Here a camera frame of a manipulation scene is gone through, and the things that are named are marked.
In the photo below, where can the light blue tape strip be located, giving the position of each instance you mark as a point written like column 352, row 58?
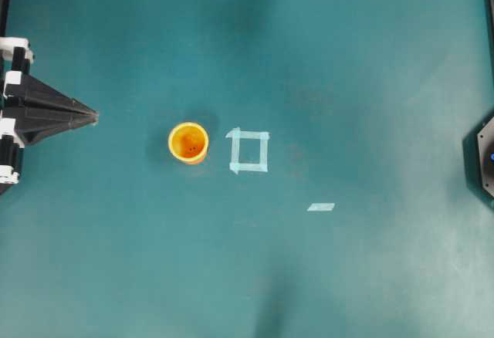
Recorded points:
column 321, row 207

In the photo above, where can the yellow orange plastic cup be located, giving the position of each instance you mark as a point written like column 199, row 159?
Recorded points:
column 188, row 142

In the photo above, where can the light blue tape square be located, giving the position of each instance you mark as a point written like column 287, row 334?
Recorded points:
column 236, row 135

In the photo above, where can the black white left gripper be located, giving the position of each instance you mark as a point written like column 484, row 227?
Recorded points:
column 22, row 125

